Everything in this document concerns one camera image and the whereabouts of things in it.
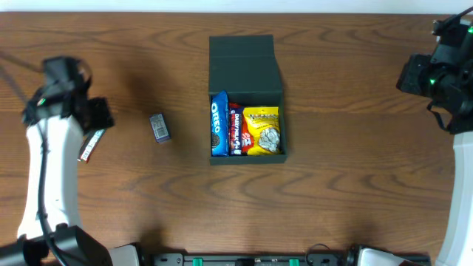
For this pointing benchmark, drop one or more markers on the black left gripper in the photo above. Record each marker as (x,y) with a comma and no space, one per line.
(103,117)

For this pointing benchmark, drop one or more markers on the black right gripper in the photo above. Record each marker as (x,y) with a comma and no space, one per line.
(409,74)

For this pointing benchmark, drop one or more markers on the green red wafer bar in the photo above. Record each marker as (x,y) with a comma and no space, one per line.
(89,145)

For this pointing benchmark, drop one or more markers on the small blue candy box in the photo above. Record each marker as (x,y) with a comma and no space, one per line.
(159,128)

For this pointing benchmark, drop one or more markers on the blue Oreo cookie pack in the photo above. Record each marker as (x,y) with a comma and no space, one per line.
(219,125)

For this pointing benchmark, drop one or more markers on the Dairy Milk chocolate bar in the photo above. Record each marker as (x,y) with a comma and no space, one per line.
(235,132)

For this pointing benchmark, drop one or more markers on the red Hacks candy bag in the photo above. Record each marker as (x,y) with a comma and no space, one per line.
(247,139)

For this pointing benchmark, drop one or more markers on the dark green gift box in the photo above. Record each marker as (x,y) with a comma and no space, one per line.
(245,67)

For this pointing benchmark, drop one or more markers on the yellow Hacks candy bag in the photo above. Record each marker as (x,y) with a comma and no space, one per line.
(263,126)

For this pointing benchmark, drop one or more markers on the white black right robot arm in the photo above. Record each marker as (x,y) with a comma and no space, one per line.
(445,78)

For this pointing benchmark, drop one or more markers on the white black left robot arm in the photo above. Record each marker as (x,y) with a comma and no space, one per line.
(57,117)

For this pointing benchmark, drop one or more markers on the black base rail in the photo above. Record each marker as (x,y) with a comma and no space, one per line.
(314,259)

